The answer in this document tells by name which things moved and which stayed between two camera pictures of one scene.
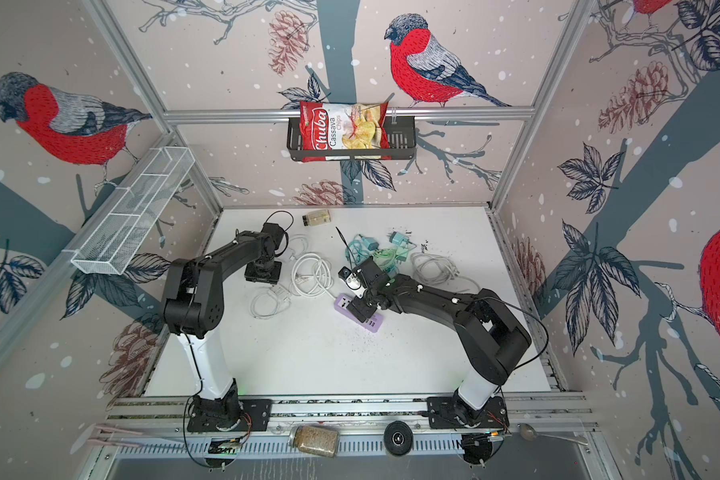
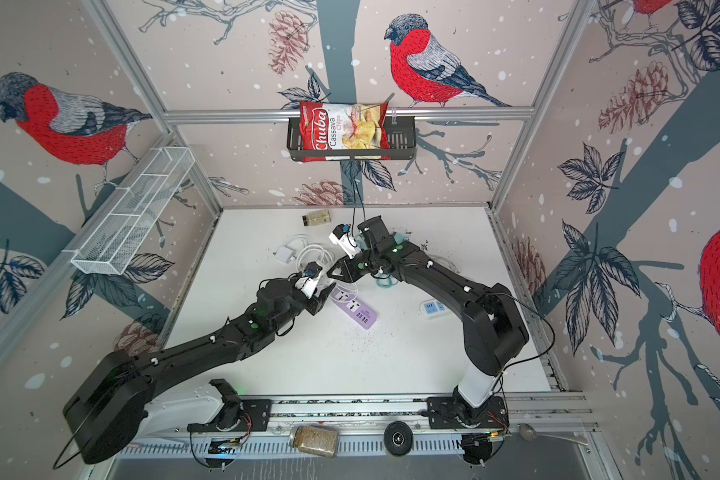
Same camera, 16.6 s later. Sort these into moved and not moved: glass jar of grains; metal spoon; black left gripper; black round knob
Moved: black left gripper
Not moved: metal spoon; black round knob; glass jar of grains
